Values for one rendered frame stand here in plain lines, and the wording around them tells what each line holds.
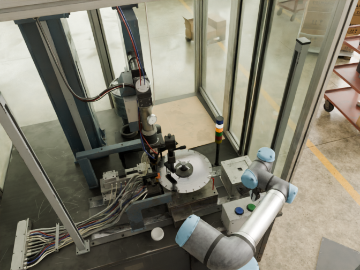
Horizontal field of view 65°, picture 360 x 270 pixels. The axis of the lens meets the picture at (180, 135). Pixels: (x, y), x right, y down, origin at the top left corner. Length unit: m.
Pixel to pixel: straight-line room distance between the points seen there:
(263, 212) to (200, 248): 0.27
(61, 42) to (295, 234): 2.22
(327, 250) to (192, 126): 1.43
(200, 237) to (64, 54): 1.20
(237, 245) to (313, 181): 2.12
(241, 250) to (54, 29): 1.34
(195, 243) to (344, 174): 2.41
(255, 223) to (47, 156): 1.65
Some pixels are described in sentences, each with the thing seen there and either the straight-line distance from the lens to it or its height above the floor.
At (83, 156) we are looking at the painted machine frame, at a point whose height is 1.04.
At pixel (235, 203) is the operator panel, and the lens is 1.62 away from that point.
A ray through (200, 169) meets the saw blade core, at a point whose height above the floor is 0.95.
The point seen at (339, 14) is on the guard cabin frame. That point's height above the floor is 1.89.
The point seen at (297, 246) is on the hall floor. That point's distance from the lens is 2.61.
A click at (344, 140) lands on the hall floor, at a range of 3.60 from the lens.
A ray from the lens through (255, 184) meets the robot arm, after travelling 1.22.
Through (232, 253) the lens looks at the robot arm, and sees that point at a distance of 0.98.
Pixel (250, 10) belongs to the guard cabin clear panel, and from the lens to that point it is 1.61.
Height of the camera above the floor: 2.23
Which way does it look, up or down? 43 degrees down
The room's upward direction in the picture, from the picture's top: 3 degrees counter-clockwise
